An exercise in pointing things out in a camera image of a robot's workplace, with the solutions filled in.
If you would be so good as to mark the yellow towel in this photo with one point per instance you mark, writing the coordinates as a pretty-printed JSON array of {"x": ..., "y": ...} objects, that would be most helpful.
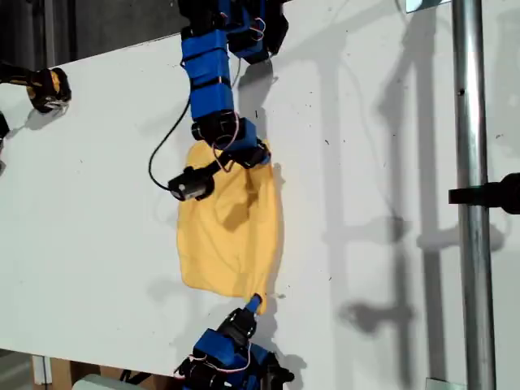
[{"x": 231, "y": 243}]

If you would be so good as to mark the white box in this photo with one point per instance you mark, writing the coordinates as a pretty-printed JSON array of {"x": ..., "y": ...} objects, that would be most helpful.
[{"x": 97, "y": 382}]

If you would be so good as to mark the white table leg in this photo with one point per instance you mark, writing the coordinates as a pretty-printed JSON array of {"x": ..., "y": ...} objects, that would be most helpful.
[{"x": 42, "y": 369}]

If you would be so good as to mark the black object at table edge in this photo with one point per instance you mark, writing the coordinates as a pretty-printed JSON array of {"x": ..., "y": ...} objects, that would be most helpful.
[{"x": 3, "y": 125}]

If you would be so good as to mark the black clamp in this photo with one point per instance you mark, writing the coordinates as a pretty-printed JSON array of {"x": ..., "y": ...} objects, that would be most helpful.
[{"x": 487, "y": 195}]

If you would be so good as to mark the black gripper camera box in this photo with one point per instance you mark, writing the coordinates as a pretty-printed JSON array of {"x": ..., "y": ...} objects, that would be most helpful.
[
  {"x": 191, "y": 185},
  {"x": 280, "y": 373}
]

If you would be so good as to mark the steel post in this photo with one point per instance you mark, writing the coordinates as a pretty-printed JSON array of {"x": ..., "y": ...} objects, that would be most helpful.
[{"x": 473, "y": 284}]

